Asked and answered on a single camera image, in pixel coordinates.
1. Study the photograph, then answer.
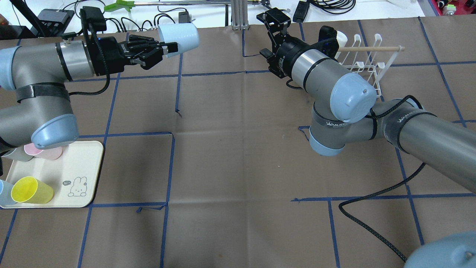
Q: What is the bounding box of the cream plastic tray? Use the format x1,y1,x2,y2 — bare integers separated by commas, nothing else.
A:
1,141,104,209

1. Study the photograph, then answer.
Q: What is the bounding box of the light blue cup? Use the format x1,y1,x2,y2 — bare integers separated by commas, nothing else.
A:
0,180,17,207
158,23,200,58

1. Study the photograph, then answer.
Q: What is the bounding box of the black power adapter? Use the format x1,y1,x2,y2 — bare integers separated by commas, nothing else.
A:
292,0,310,23

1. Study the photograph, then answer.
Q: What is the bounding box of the coiled black cable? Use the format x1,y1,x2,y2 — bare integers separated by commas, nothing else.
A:
309,0,357,15

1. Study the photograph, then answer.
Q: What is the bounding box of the aluminium frame post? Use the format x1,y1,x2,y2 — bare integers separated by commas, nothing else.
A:
231,0,249,31

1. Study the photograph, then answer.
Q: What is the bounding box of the white wire cup rack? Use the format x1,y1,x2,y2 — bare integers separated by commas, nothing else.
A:
337,33,406,98

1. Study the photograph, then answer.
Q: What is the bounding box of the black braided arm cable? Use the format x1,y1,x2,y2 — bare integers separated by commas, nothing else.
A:
338,162,426,262

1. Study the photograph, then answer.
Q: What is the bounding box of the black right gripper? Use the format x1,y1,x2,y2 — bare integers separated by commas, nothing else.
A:
257,7,316,79

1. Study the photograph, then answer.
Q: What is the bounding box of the grey plastic cup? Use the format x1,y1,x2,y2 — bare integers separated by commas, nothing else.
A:
1,146,34,162

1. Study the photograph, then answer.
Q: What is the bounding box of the pale green white cup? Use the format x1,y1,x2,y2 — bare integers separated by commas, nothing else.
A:
334,31,348,60

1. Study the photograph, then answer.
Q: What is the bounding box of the yellow plastic cup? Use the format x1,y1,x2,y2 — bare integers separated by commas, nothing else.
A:
11,176,54,204

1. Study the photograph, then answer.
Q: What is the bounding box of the pink plastic cup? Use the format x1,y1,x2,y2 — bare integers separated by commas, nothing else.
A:
23,144,63,160

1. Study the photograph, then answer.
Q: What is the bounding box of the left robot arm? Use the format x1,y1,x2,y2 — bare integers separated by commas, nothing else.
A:
0,33,179,155

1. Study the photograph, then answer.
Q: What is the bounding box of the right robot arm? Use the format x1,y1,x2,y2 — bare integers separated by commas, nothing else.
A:
257,7,476,268

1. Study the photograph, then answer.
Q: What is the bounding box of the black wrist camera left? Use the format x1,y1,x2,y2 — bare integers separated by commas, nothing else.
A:
79,6,107,37

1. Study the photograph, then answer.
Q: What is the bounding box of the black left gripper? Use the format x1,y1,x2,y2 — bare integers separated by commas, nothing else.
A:
88,35,179,75

